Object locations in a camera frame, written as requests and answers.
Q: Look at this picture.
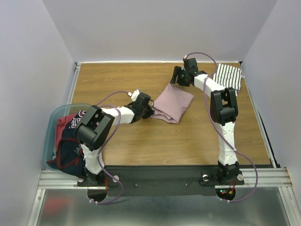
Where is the pink tank top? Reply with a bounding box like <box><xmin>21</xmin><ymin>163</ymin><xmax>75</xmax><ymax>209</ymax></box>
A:
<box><xmin>151</xmin><ymin>83</ymin><xmax>194</xmax><ymax>124</ymax></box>

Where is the black white striped tank top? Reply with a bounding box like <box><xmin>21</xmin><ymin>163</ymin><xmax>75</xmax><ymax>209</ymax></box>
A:
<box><xmin>213</xmin><ymin>64</ymin><xmax>243</xmax><ymax>93</ymax></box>

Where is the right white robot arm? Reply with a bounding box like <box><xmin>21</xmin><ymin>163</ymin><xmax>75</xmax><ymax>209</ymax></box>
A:
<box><xmin>170</xmin><ymin>56</ymin><xmax>239</xmax><ymax>184</ymax></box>

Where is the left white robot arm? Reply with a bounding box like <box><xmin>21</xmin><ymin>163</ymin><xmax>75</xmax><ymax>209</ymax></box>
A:
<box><xmin>75</xmin><ymin>90</ymin><xmax>154</xmax><ymax>186</ymax></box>

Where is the red tank top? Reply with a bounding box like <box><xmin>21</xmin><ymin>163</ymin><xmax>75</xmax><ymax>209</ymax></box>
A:
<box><xmin>55</xmin><ymin>113</ymin><xmax>76</xmax><ymax>150</ymax></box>

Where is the navy tank top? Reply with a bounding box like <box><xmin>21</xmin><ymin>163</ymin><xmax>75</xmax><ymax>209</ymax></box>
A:
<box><xmin>47</xmin><ymin>110</ymin><xmax>86</xmax><ymax>179</ymax></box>

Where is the blue translucent plastic bin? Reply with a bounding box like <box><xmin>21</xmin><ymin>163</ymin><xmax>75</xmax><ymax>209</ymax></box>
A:
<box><xmin>43</xmin><ymin>104</ymin><xmax>91</xmax><ymax>171</ymax></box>

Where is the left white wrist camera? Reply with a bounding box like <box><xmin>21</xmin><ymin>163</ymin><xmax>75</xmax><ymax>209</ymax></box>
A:
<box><xmin>127</xmin><ymin>89</ymin><xmax>140</xmax><ymax>101</ymax></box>

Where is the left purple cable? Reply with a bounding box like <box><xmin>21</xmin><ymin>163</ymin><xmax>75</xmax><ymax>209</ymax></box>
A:
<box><xmin>89</xmin><ymin>90</ymin><xmax>132</xmax><ymax>205</ymax></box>

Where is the aluminium frame rail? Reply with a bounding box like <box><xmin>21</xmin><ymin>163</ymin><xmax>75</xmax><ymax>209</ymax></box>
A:
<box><xmin>28</xmin><ymin>62</ymin><xmax>293</xmax><ymax>226</ymax></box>

